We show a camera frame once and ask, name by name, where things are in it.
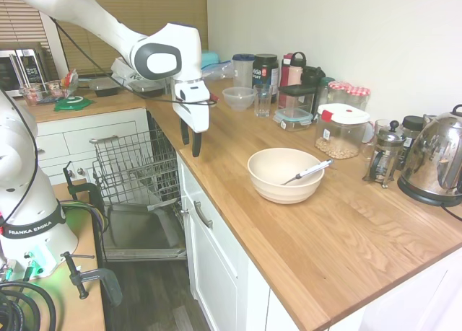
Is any green lid jar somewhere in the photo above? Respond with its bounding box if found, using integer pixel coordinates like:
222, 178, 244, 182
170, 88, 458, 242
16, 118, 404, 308
316, 76, 337, 110

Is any black lid glass jar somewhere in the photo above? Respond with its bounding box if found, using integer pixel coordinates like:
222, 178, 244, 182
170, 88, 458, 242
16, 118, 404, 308
399, 115, 426, 172

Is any black metal table clamp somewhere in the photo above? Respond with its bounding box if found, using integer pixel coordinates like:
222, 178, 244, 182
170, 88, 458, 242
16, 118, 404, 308
60, 251, 123, 308
62, 161, 106, 216

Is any beige ceramic bowl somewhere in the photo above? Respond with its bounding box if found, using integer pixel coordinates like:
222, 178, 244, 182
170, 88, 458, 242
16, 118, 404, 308
247, 148, 326, 205

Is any black plastic food container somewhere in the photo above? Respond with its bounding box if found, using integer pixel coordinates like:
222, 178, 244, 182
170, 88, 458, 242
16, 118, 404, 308
87, 76, 123, 98
126, 79, 167, 98

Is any clear glass mug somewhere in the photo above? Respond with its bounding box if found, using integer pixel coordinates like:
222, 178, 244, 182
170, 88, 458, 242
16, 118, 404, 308
361, 118, 390, 159

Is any white lid clear nut canister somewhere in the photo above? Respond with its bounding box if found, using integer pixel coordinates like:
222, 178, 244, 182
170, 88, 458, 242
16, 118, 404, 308
314, 102, 372, 160

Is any black kettle power cord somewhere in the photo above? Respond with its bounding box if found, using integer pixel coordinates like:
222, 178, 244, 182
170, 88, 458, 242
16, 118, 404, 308
437, 202, 462, 223

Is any teal plastic container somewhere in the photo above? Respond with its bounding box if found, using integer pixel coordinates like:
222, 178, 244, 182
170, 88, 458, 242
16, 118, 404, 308
200, 50, 222, 69

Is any clear pitcher dark lid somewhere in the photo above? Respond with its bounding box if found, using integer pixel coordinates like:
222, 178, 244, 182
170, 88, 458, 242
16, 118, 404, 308
232, 53, 256, 89

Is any clear plastic snack tray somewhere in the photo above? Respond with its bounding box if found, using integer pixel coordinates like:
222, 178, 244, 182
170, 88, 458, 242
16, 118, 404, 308
19, 79, 66, 107

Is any red checkered lid jar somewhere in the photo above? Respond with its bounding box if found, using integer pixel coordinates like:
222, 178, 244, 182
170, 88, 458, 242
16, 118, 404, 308
327, 81, 352, 105
347, 85, 372, 112

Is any colourful snack packet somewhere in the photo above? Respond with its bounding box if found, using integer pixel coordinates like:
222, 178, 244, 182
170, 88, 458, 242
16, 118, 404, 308
58, 68, 79, 100

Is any grey wire dishwasher rack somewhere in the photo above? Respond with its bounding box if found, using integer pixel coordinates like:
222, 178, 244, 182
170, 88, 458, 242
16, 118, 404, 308
89, 118, 182, 212

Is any open dishwasher door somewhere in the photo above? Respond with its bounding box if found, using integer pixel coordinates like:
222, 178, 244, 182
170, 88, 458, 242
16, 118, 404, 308
102, 203, 188, 262

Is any pink bottle black cap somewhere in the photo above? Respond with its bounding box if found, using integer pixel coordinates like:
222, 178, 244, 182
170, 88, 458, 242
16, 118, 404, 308
287, 51, 308, 87

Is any metal bar cabinet handle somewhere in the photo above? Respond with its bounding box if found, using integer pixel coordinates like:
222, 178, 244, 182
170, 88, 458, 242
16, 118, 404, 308
193, 200, 214, 230

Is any white handled metal fork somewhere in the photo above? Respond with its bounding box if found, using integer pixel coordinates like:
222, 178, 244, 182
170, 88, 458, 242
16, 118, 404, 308
280, 159, 334, 186

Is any clear plastic bowl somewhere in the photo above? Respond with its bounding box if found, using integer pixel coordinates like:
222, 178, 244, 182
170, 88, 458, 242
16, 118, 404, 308
222, 87, 256, 112

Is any black floor cable bundle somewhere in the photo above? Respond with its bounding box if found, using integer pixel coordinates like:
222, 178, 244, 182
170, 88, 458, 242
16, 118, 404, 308
0, 279, 58, 331

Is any clear zip plastic bag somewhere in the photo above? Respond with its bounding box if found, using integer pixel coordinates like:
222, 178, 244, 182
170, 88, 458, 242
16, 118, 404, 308
201, 59, 235, 82

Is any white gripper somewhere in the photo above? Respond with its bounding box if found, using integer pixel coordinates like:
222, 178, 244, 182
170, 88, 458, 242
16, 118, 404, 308
172, 77, 212, 158

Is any teal lid glass container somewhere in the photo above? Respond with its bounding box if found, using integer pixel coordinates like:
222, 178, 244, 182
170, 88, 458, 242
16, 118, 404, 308
272, 107, 313, 133

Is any black protein powder tub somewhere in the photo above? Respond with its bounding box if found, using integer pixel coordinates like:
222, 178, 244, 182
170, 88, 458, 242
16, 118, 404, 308
251, 53, 280, 104

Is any black lid clear container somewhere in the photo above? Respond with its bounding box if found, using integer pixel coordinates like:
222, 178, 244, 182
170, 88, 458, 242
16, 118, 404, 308
277, 84, 319, 116

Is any green round lid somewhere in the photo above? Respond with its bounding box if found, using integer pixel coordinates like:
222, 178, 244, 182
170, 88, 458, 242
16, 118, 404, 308
53, 95, 92, 113

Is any stainless steel microwave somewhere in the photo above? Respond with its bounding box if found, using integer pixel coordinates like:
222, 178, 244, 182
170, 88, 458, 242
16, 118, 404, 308
0, 48, 48, 99

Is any white drawer cabinet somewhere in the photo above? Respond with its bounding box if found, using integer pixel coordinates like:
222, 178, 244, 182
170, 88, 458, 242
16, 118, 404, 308
34, 107, 151, 187

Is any black water bottle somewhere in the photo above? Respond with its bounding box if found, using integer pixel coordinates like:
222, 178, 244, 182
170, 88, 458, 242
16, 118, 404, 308
300, 66, 327, 110

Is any clear drinking glass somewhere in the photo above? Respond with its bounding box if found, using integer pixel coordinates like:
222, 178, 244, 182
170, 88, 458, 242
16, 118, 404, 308
253, 84, 274, 118

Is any glass French press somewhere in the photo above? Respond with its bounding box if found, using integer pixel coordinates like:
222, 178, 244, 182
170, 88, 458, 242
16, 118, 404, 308
362, 120, 407, 189

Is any red water bottle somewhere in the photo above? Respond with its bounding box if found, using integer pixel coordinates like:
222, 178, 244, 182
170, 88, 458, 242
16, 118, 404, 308
280, 53, 294, 87

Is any stainless steel electric kettle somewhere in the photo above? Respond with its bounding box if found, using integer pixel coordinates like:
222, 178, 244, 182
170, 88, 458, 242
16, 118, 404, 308
397, 104, 462, 207

